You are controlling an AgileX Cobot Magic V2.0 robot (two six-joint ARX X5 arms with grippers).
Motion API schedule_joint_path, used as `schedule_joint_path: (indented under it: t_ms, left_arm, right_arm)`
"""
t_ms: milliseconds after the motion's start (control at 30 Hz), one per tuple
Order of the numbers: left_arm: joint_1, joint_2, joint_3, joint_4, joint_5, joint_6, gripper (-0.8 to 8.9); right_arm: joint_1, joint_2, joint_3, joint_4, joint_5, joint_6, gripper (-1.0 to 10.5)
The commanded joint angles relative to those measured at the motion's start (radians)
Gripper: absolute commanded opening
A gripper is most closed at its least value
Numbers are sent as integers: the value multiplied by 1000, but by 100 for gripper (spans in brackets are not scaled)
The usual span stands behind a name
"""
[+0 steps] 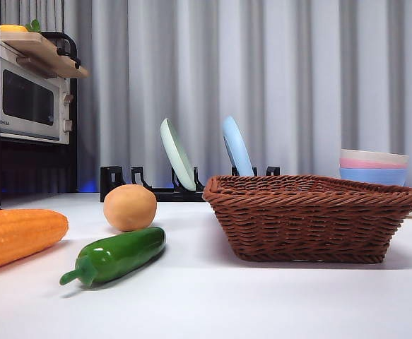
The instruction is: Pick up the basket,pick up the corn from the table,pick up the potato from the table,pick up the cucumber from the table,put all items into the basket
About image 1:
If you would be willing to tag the pale blue plate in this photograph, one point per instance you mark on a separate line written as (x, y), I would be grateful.
(237, 148)

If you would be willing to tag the green leafy sprig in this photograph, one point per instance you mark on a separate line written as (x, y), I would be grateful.
(34, 25)

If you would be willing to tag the orange plastic corn cob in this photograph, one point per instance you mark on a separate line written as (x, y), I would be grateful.
(18, 236)

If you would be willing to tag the pale green plate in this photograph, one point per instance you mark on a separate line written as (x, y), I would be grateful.
(177, 155)

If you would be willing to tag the pink bowl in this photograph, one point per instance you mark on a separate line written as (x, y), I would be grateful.
(368, 164)

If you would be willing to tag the light wooden board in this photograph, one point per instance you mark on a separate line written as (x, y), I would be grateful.
(50, 60)

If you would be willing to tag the tan round potato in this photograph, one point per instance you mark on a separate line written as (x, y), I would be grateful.
(129, 208)

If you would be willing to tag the black dish rack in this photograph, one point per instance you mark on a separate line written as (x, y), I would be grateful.
(163, 195)

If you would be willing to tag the glossy green cucumber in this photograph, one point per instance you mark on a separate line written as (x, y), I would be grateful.
(121, 254)

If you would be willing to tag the cream toaster oven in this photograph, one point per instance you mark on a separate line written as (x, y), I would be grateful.
(29, 102)

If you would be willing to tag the brown wicker basket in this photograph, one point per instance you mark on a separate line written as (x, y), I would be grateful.
(297, 219)

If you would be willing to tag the cream bowl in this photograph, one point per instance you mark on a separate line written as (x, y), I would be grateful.
(371, 155)

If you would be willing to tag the yellow food item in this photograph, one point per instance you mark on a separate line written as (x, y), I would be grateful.
(13, 28)

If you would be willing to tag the grey pleated curtain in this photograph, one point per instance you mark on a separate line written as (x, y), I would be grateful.
(297, 88)

